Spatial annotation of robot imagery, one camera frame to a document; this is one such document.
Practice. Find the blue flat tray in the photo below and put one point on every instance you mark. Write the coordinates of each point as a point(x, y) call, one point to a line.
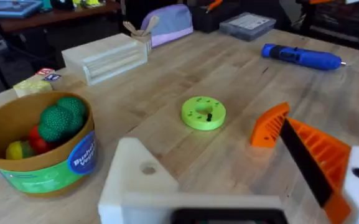
point(9, 7)

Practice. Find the small black screw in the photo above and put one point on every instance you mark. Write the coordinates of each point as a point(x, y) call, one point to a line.
point(209, 117)

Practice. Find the blue electric screwdriver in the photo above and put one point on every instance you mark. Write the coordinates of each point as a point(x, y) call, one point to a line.
point(303, 57)

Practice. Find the bare white left gripper left finger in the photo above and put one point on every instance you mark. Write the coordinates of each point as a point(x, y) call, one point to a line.
point(129, 174)

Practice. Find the green disc with holes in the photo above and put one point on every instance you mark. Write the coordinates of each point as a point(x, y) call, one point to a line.
point(194, 119)

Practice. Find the white plastic drawer box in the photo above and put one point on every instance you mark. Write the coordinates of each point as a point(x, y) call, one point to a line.
point(104, 59)

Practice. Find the white cup with wooden cutlery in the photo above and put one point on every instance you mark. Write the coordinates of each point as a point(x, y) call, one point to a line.
point(143, 39)

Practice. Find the brown side table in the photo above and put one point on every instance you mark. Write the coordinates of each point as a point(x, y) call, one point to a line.
point(58, 15)

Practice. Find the brown tub of toy vegetables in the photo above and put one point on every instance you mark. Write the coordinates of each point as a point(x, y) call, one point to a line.
point(42, 174)

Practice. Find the purple and blue zip bag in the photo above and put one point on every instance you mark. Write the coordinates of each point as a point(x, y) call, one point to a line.
point(170, 25)

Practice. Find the heap of toy blocks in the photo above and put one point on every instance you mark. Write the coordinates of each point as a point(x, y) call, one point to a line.
point(33, 85)

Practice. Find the grey plastic parts box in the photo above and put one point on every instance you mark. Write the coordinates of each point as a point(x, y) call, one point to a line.
point(247, 26)

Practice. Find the white orange left gripper right finger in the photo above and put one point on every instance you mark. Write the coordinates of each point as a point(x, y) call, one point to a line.
point(328, 161)

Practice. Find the black box with orange tool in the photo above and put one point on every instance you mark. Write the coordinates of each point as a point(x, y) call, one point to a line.
point(211, 17)

